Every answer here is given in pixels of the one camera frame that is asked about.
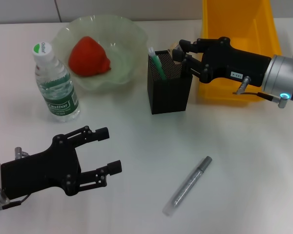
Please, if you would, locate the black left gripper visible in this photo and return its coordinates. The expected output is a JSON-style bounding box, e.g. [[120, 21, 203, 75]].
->
[[0, 125, 123, 199]]

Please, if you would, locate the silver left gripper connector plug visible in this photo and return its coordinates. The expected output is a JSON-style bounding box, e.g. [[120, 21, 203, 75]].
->
[[14, 146, 30, 160]]

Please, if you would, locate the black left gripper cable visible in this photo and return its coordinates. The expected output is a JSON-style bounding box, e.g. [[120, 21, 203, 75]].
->
[[1, 194, 30, 211]]

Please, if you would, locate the clear green-label water bottle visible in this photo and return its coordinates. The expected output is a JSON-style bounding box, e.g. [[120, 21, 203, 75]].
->
[[32, 41, 81, 123]]

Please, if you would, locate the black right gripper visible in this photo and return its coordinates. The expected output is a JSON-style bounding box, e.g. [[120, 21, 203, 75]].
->
[[172, 36, 273, 88]]

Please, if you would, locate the black mesh pen holder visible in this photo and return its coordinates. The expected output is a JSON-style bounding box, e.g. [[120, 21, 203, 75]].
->
[[146, 49, 193, 115]]

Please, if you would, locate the grey marker pen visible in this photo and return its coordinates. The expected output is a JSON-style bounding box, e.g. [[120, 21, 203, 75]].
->
[[162, 156, 213, 216]]

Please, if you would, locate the green utility knife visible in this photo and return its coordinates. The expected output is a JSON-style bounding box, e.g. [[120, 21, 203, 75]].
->
[[147, 46, 167, 80]]

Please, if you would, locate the yellow plastic bin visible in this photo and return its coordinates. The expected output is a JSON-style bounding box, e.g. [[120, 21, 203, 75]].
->
[[198, 0, 283, 106]]

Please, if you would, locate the right gripper cable with plug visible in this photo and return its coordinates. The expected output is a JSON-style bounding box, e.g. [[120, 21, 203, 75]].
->
[[232, 76, 291, 108]]

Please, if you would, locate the red plush fruit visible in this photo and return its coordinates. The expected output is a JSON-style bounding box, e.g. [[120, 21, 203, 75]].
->
[[68, 36, 112, 78]]

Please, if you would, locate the beige eraser with barcode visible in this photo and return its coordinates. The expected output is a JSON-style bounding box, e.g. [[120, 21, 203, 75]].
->
[[169, 41, 184, 53]]

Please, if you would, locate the pale green glass fruit plate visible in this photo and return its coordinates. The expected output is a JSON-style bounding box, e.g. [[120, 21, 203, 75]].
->
[[51, 15, 149, 93]]

